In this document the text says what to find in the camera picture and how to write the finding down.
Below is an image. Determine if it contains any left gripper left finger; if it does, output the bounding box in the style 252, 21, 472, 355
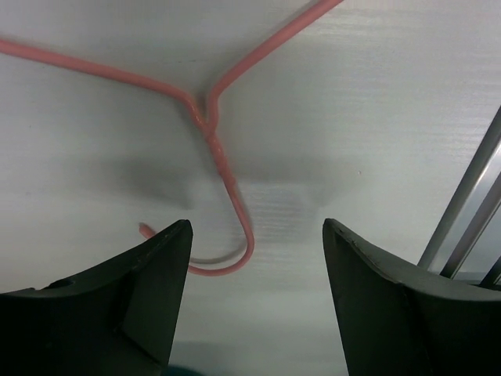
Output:
1, 220, 193, 375

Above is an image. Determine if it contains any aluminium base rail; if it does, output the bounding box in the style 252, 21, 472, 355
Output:
418, 112, 500, 290

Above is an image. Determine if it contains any pink wire hanger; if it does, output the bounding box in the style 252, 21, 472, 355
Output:
1, 1, 341, 277

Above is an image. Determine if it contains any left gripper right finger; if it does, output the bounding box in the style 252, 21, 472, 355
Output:
323, 219, 500, 375

